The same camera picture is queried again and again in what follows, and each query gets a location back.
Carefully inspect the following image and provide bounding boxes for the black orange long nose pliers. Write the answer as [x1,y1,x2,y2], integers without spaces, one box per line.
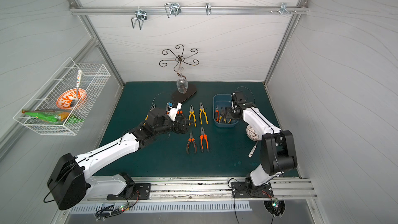
[186,131,197,154]

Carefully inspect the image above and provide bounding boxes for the small yellow black pliers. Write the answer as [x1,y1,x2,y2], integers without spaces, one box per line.
[189,105,197,127]

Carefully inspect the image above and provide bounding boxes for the orange combination pliers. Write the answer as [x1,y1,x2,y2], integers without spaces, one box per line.
[200,127,209,152]

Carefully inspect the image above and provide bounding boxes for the large yellow black pliers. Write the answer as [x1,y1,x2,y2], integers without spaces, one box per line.
[200,102,208,125]

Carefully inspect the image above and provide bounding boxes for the black yellow curved pliers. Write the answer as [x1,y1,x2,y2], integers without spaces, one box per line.
[220,107,229,123]

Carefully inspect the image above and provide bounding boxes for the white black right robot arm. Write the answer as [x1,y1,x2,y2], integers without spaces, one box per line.
[227,91,298,189]

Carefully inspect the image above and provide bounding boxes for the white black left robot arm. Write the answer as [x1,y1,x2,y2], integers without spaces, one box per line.
[47,108,193,210]

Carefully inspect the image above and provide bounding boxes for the teal plastic storage box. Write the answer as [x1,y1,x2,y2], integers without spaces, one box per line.
[212,94,238,128]

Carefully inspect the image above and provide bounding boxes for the yellow black pliers in box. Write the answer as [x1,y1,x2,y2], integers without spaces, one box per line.
[219,112,232,124]

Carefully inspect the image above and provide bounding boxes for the orange black pliers in box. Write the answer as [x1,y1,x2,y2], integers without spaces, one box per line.
[214,106,219,122]

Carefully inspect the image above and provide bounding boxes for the white patterned ceramic bowl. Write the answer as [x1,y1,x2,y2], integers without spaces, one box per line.
[246,125,261,142]

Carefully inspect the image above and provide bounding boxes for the clear wine glass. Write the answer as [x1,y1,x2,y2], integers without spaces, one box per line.
[176,76,188,94]

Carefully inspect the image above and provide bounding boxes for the spoon in basket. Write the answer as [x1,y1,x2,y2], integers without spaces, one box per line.
[70,69,83,108]

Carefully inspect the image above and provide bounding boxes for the orange patterned plate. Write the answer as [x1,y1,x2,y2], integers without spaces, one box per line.
[56,89,87,111]

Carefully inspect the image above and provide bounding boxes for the metal hook small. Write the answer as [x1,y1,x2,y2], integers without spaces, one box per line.
[205,3,211,16]

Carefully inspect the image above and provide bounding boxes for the green snack bag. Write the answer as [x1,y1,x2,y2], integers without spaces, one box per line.
[21,110,85,124]

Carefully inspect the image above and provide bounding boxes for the metal hook clamp left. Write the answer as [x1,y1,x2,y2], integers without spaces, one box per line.
[131,9,148,30]

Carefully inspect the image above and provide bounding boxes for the metal hook clamp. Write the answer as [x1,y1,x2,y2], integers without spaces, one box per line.
[269,3,297,16]
[131,9,148,30]
[164,3,181,18]

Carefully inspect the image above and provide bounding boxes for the metal hook clamp right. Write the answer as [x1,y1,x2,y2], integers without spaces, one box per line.
[269,3,297,16]

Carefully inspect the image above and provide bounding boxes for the metal hook clamp middle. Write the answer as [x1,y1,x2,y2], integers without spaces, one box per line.
[164,3,181,18]

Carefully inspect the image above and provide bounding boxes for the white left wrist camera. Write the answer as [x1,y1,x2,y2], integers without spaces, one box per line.
[166,101,182,121]

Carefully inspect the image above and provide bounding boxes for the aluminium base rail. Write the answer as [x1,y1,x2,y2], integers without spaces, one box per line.
[62,177,318,204]

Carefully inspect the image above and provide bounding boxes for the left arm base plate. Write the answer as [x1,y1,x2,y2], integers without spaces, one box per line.
[107,183,152,201]

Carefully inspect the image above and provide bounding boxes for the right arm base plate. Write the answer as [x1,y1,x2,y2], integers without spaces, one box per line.
[228,180,274,199]

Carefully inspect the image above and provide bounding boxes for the white vented cable duct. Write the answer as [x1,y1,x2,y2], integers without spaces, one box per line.
[70,201,252,214]

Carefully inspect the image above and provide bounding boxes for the white wire basket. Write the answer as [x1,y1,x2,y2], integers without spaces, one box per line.
[13,58,110,136]

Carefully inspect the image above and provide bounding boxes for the aluminium cross rail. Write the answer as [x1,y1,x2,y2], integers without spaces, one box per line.
[69,5,309,16]

